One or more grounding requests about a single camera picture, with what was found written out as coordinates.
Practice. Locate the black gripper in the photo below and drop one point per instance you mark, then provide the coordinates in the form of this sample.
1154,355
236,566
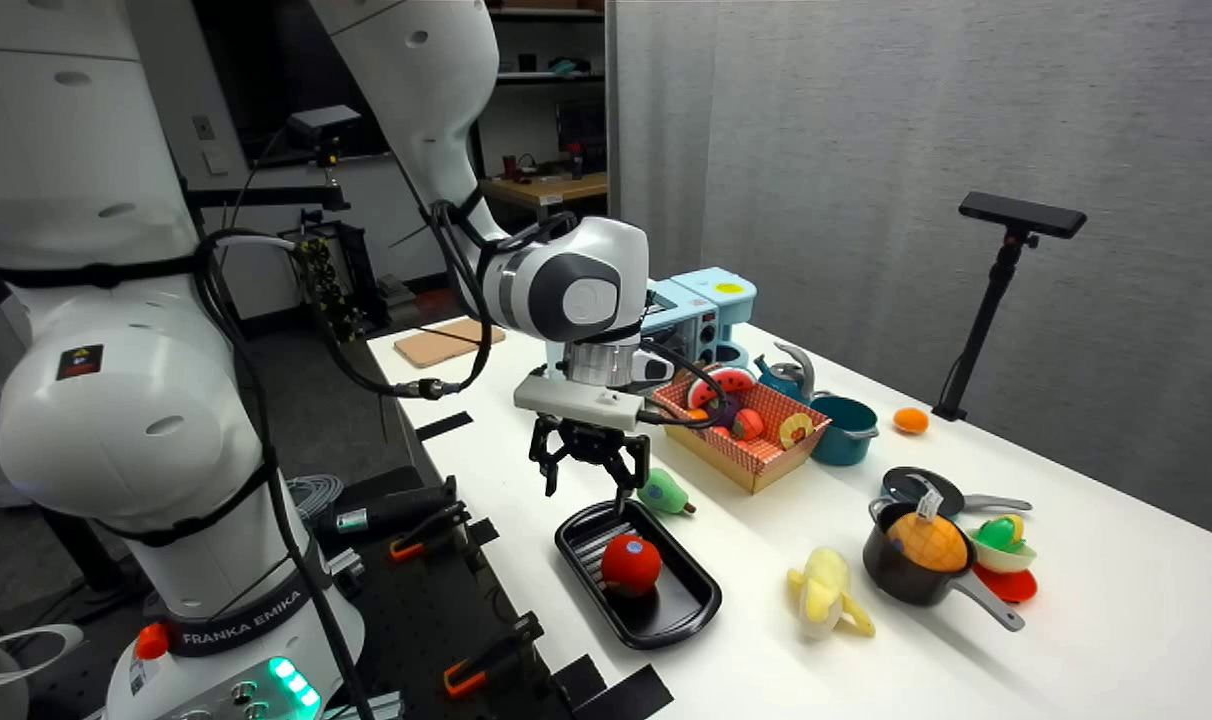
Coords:
589,443

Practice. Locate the red plush tomato toy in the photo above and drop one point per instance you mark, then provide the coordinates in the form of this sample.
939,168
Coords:
631,566

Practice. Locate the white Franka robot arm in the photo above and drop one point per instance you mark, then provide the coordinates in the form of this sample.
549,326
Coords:
110,400

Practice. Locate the green plush pear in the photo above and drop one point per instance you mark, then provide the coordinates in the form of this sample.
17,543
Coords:
671,499

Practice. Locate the red-orange plush fruit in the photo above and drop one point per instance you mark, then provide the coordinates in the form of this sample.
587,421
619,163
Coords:
703,395
748,426

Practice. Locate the black ridged tray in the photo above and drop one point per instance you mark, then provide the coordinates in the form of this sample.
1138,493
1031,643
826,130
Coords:
684,602

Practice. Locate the yellow-rimmed plush fruit slice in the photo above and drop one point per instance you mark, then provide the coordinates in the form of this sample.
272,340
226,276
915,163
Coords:
799,431

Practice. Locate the teal toy kettle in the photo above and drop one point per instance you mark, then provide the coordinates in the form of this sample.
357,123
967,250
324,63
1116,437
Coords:
784,372

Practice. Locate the yellow plush banana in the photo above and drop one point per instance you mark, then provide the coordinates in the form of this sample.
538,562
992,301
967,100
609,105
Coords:
826,592

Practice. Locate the black toy pot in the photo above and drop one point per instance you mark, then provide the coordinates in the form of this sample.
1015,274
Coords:
897,579

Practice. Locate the orange plush tangerine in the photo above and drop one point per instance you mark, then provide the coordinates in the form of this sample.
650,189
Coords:
908,421

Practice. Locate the orange checkered cardboard box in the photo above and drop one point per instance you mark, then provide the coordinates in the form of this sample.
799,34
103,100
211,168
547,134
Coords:
745,467

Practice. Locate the black orange-tipped clamp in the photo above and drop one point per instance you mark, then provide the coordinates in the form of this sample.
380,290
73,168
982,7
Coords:
424,532
488,657

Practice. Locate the tan rectangular mat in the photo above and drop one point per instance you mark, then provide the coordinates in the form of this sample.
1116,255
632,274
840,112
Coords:
424,350

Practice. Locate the black tool green band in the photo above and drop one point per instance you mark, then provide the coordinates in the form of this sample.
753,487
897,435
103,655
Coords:
377,513

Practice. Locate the light blue appliance yellow sticker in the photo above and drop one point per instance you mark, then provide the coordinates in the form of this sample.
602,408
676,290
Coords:
727,287

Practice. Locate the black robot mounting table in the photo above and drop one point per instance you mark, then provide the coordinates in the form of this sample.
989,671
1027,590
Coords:
416,627

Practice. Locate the wooden side table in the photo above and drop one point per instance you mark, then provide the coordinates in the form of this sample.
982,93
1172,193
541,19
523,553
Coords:
549,189

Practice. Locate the red round button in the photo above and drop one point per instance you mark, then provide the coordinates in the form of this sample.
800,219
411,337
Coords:
155,643

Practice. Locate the grey curtain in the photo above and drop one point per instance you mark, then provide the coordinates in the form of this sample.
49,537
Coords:
1099,333

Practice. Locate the dark window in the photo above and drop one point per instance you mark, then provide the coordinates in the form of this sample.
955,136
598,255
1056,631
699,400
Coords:
268,54

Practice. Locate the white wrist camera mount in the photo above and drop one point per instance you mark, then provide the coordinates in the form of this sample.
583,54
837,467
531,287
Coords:
568,398

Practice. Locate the black camera on stand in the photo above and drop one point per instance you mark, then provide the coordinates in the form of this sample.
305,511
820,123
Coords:
1027,212

